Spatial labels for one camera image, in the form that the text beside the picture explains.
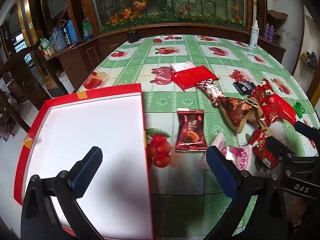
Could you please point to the purple bottle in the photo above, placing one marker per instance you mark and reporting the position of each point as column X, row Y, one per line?
column 272, row 32
column 267, row 31

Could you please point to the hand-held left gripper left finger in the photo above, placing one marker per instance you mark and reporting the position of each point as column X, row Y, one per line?
column 85, row 171

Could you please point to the white spray bottle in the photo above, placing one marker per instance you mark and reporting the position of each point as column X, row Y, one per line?
column 253, row 37

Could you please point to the green candy wrapper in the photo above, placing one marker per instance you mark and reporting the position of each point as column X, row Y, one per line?
column 299, row 109

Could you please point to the shiny red snack packet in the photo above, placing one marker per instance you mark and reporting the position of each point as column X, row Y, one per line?
column 278, row 107

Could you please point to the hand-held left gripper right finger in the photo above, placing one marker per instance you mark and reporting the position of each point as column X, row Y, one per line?
column 222, row 172

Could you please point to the green white packet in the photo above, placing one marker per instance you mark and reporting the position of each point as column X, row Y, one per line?
column 44, row 43

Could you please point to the red cardboard box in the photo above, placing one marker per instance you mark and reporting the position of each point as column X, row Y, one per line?
column 87, row 120

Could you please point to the green fruit-print tablecloth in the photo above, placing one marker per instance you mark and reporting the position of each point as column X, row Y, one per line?
column 175, row 100

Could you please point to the small black snack packet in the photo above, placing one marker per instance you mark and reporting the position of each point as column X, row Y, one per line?
column 243, row 87

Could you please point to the small black box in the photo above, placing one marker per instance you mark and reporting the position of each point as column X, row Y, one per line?
column 133, row 37

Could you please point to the pink white snack packet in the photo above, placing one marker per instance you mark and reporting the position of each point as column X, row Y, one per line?
column 240, row 155

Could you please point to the large red plastic packet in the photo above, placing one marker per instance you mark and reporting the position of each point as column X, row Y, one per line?
column 193, row 77

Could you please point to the cluttered wall shelf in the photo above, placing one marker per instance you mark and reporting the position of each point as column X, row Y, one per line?
column 308, row 58

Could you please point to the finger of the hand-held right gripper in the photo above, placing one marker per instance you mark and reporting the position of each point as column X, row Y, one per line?
column 307, row 130
column 277, row 147

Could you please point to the white bucket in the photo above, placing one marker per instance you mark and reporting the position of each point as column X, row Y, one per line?
column 65, row 82

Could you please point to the red floral snack packet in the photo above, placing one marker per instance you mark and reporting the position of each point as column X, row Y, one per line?
column 261, row 150
column 262, row 88

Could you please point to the grey kettle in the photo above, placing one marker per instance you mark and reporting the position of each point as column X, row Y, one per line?
column 58, row 38

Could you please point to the green plastic bottle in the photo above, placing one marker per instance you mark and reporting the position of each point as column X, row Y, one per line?
column 87, row 30

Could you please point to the dark red snack packet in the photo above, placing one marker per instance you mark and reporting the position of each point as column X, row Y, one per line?
column 190, row 132

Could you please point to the carved wooden chair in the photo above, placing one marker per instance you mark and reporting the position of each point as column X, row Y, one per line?
column 27, row 82

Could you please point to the gold foil snack packet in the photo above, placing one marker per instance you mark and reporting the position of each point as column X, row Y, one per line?
column 250, row 123

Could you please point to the red white heart-print snack packet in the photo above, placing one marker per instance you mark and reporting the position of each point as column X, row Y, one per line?
column 212, row 91

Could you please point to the brown triangular snack packet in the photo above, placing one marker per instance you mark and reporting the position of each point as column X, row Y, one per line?
column 235, row 110

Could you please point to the blue thermos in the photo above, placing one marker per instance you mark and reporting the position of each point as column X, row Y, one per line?
column 72, row 32

